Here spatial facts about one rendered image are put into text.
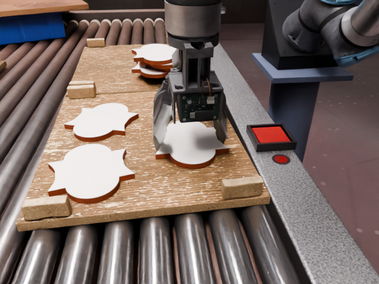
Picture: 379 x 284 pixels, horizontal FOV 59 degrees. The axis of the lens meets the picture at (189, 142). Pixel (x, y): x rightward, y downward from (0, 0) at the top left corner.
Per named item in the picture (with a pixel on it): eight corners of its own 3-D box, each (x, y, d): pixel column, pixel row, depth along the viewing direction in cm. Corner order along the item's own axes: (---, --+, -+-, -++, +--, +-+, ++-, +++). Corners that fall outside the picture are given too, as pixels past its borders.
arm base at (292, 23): (324, 16, 116) (339, -4, 106) (326, 54, 112) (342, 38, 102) (282, 10, 114) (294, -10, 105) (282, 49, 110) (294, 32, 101)
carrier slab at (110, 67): (186, 47, 118) (186, 42, 118) (210, 92, 84) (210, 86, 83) (85, 51, 114) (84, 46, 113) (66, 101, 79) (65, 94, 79)
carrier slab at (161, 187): (211, 93, 83) (211, 87, 82) (269, 204, 49) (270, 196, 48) (66, 102, 79) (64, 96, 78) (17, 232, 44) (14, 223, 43)
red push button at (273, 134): (279, 132, 68) (280, 125, 67) (290, 147, 63) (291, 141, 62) (250, 133, 67) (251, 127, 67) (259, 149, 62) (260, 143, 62)
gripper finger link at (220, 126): (227, 160, 56) (205, 121, 50) (219, 140, 61) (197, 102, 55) (244, 152, 55) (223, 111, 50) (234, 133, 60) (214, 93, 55)
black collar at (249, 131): (281, 129, 69) (282, 122, 68) (295, 150, 62) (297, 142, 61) (245, 132, 68) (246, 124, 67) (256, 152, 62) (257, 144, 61)
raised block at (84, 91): (96, 94, 79) (94, 83, 77) (95, 98, 77) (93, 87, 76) (69, 96, 78) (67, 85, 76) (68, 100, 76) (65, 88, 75)
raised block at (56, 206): (73, 208, 46) (69, 193, 45) (71, 217, 44) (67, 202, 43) (27, 212, 45) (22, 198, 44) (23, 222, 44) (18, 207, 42)
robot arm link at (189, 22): (161, -7, 46) (219, -8, 47) (163, 27, 48) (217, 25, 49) (167, 7, 40) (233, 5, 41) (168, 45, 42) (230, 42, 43)
